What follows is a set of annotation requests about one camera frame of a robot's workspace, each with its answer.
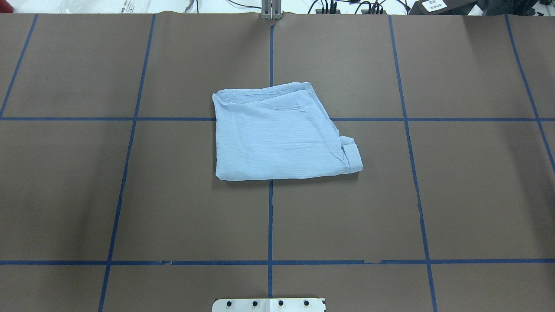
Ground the clear plastic bag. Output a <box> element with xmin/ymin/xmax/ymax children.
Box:
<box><xmin>8</xmin><ymin>0</ymin><xmax>195</xmax><ymax>14</ymax></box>

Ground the aluminium frame post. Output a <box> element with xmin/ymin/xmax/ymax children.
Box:
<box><xmin>261</xmin><ymin>0</ymin><xmax>283</xmax><ymax>20</ymax></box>

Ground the black cable on white table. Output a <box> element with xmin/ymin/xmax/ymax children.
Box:
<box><xmin>191</xmin><ymin>0</ymin><xmax>417</xmax><ymax>15</ymax></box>

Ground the black labelled box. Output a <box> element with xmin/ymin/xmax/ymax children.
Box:
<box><xmin>408</xmin><ymin>0</ymin><xmax>478</xmax><ymax>16</ymax></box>

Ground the light blue button-up shirt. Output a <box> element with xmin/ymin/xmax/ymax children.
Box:
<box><xmin>212</xmin><ymin>82</ymin><xmax>363</xmax><ymax>181</ymax></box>

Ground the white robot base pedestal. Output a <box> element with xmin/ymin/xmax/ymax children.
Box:
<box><xmin>212</xmin><ymin>298</ymin><xmax>326</xmax><ymax>312</ymax></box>

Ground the brown paper table cover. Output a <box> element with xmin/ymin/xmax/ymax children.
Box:
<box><xmin>0</xmin><ymin>12</ymin><xmax>554</xmax><ymax>312</ymax></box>

